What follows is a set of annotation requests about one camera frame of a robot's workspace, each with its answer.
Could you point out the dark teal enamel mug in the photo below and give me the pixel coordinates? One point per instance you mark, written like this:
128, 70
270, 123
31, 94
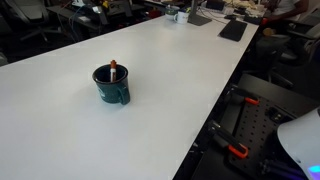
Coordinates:
112, 92

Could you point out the orange white marker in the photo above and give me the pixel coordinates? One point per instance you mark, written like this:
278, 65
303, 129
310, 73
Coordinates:
113, 65

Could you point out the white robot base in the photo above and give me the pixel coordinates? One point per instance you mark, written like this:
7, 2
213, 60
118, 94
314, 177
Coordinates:
300, 138

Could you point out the white coffee mug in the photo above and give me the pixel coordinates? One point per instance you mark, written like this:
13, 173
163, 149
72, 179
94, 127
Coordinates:
181, 17

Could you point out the orange black clamp near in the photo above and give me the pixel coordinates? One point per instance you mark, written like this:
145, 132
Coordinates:
234, 146

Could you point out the orange black clamp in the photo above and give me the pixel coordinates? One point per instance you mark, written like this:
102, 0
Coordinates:
248, 96
234, 146

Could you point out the orange black clamp far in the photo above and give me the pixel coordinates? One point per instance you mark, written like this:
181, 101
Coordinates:
248, 96

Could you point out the grey monitor stand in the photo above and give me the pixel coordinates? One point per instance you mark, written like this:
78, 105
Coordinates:
194, 18

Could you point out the black keyboard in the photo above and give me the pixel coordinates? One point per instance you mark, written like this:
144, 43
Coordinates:
233, 30

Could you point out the black perforated mounting board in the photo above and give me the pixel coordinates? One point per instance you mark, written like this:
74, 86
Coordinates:
255, 126

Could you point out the black office chair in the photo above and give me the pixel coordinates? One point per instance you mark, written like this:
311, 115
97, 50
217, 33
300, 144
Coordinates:
34, 14

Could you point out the seated person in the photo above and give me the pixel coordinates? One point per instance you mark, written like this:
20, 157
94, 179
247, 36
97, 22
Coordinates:
283, 10

